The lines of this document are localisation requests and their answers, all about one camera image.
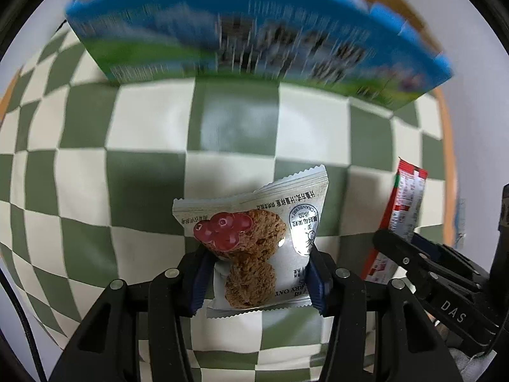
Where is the green white checkered tablecloth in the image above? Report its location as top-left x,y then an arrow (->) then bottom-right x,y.
0,28 -> 448,382

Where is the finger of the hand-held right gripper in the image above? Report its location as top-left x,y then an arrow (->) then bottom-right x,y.
373,229 -> 501,361
411,233 -> 489,292

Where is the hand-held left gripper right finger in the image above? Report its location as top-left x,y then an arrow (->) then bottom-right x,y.
304,244 -> 464,382

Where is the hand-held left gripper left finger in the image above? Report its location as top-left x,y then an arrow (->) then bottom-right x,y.
48,244 -> 217,382

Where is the blue milk carton box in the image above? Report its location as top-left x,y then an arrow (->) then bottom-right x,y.
65,0 -> 455,111

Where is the white cookie packet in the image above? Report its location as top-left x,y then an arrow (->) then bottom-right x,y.
172,164 -> 331,320

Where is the red white long snack packet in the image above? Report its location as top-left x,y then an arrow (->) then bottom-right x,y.
360,157 -> 429,285

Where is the black cable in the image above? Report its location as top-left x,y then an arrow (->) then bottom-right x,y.
0,271 -> 46,382

